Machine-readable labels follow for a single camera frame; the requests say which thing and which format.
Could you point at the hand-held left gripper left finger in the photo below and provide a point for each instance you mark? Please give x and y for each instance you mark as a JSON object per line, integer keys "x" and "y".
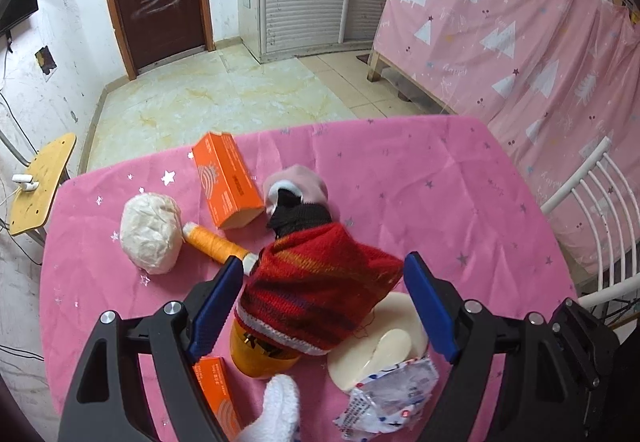
{"x": 215, "y": 309}

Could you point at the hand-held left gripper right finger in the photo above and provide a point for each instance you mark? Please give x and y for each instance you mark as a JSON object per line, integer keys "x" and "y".
{"x": 430, "y": 309}

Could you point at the orange plastic cup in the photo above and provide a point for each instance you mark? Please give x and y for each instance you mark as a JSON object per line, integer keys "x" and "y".
{"x": 255, "y": 359}

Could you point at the orange cardboard box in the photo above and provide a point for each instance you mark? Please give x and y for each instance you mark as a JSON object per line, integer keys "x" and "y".
{"x": 225, "y": 182}
{"x": 217, "y": 387}

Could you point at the pink and black sock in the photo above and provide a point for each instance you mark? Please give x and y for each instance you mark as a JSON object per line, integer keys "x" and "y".
{"x": 300, "y": 182}

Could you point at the orange thread spool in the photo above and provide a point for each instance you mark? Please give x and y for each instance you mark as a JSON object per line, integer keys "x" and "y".
{"x": 215, "y": 242}

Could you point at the crumpled printed plastic wrapper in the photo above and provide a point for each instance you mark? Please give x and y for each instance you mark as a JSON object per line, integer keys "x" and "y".
{"x": 390, "y": 402}

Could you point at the white crumpled paper ball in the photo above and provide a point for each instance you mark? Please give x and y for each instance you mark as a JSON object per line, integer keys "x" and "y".
{"x": 150, "y": 232}

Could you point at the white fluffy sock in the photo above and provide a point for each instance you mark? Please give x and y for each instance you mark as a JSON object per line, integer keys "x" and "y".
{"x": 277, "y": 404}

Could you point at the pink star-print tablecloth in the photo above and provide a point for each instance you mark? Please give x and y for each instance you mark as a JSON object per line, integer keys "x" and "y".
{"x": 400, "y": 182}

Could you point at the white metal chair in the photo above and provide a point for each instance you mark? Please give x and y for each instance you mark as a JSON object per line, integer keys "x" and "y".
{"x": 575, "y": 189}

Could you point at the yellow wooden stool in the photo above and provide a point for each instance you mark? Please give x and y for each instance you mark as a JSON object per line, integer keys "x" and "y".
{"x": 40, "y": 182}

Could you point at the white charger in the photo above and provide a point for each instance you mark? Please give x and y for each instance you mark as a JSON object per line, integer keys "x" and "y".
{"x": 25, "y": 181}

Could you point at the pink tree-print curtain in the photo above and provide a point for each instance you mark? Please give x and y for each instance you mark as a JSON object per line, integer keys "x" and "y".
{"x": 500, "y": 21}

